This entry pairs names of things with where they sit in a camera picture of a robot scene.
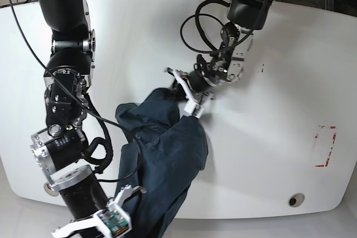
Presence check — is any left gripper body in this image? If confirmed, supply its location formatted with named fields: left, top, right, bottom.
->
left=166, top=67, right=214, bottom=115

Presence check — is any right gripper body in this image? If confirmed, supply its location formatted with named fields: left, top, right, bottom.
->
left=52, top=185, right=145, bottom=238

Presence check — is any dark blue t-shirt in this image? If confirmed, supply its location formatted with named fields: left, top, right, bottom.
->
left=115, top=88, right=209, bottom=237

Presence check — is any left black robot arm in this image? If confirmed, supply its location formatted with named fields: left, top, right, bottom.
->
left=165, top=0, right=274, bottom=118

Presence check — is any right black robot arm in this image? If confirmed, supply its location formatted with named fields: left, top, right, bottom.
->
left=31, top=0, right=143, bottom=237

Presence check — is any red tape rectangle marking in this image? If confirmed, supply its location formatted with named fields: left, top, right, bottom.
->
left=312, top=125, right=337, bottom=168

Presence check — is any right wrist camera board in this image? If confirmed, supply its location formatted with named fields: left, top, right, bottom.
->
left=98, top=209, right=129, bottom=237

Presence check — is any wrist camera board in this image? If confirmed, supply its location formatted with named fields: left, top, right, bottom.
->
left=184, top=101, right=204, bottom=119
left=98, top=209, right=129, bottom=237

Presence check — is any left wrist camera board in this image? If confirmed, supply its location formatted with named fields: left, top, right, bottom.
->
left=184, top=101, right=204, bottom=119

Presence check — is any left table cable grommet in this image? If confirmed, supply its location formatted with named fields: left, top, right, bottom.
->
left=44, top=182, right=59, bottom=197

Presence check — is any table cable grommet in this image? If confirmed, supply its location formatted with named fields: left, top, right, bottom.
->
left=44, top=182, right=59, bottom=197
left=288, top=193, right=305, bottom=208

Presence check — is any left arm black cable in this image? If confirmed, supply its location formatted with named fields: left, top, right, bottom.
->
left=180, top=0, right=240, bottom=63

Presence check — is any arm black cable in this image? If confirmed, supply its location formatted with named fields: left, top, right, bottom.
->
left=0, top=0, right=143, bottom=186
left=180, top=0, right=240, bottom=63

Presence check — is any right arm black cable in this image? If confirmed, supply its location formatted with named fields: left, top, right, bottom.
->
left=0, top=0, right=143, bottom=186

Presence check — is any right table cable grommet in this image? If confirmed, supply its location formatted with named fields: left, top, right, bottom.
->
left=288, top=193, right=305, bottom=208

